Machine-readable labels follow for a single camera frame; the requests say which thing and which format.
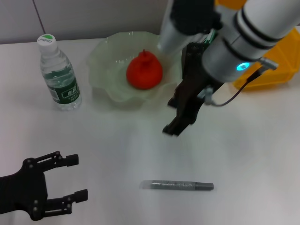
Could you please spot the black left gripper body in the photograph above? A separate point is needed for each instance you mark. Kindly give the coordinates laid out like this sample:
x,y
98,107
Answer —
x,y
23,189

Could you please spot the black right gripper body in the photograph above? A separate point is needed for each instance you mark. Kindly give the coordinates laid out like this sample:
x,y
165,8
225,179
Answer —
x,y
189,98

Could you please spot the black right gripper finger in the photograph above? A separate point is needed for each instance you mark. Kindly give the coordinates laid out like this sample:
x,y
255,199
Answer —
x,y
178,126

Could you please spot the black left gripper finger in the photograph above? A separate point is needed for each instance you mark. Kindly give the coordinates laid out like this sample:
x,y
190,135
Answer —
x,y
80,195
71,160

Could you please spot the red pumpkin-shaped toy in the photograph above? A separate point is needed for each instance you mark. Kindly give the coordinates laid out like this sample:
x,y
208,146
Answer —
x,y
144,72

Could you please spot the grey marker pen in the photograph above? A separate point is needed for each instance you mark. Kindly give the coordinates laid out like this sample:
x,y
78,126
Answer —
x,y
173,185

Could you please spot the green utility knife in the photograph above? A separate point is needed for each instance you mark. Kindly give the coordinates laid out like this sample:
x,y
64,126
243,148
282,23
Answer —
x,y
210,37

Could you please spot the clear water bottle green label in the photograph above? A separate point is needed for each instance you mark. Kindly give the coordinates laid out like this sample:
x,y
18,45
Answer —
x,y
65,93

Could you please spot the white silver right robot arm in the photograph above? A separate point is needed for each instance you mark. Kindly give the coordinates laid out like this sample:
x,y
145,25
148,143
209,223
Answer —
x,y
234,35

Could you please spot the green glass fruit plate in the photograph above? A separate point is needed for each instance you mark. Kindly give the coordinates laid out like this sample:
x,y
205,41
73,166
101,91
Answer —
x,y
107,77

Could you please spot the yellow plastic bin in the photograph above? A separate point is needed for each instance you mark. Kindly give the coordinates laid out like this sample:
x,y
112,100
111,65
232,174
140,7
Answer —
x,y
281,77

